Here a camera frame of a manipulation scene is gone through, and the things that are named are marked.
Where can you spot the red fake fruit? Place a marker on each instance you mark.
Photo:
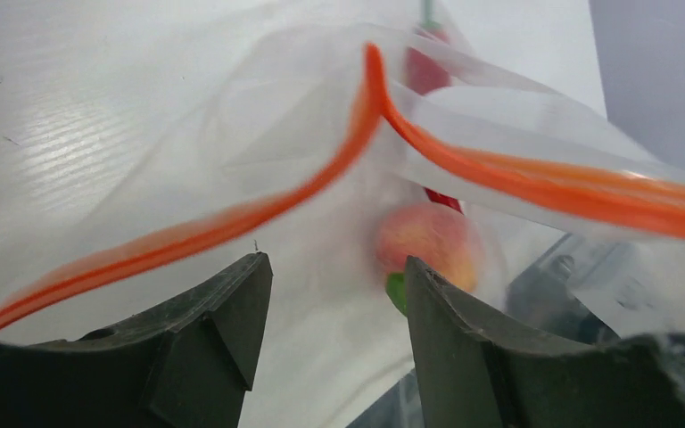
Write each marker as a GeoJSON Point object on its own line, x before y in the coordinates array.
{"type": "Point", "coordinates": [441, 237]}

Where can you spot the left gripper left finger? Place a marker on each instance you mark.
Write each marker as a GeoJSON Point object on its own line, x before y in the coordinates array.
{"type": "Point", "coordinates": [186, 362]}

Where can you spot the clear zip top bag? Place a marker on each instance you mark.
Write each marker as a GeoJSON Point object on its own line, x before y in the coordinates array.
{"type": "Point", "coordinates": [300, 151]}

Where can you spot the red fake chili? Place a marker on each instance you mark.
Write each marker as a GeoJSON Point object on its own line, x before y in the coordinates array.
{"type": "Point", "coordinates": [424, 75]}

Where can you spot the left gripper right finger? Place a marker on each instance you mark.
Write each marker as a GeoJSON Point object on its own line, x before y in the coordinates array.
{"type": "Point", "coordinates": [477, 367]}

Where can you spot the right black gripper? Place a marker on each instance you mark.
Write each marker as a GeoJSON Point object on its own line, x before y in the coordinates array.
{"type": "Point", "coordinates": [542, 296]}

